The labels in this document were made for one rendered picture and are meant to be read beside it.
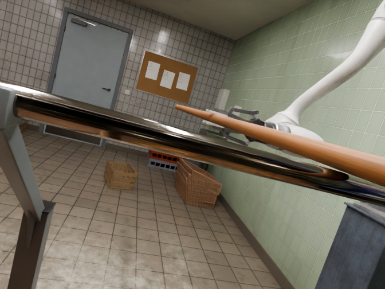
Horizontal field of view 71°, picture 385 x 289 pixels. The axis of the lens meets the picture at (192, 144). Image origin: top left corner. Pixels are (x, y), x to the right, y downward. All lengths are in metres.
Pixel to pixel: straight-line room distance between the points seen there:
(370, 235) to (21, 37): 5.30
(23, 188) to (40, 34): 5.06
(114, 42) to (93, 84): 0.81
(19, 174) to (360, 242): 1.14
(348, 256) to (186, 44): 4.55
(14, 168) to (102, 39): 4.87
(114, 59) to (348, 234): 4.55
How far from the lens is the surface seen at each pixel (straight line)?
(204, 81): 5.27
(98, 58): 5.17
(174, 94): 5.14
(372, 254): 1.22
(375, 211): 1.24
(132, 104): 5.13
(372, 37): 1.12
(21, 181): 0.40
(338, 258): 1.31
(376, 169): 0.34
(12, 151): 0.34
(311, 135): 1.02
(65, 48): 5.28
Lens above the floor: 1.20
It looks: 8 degrees down
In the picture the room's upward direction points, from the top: 16 degrees clockwise
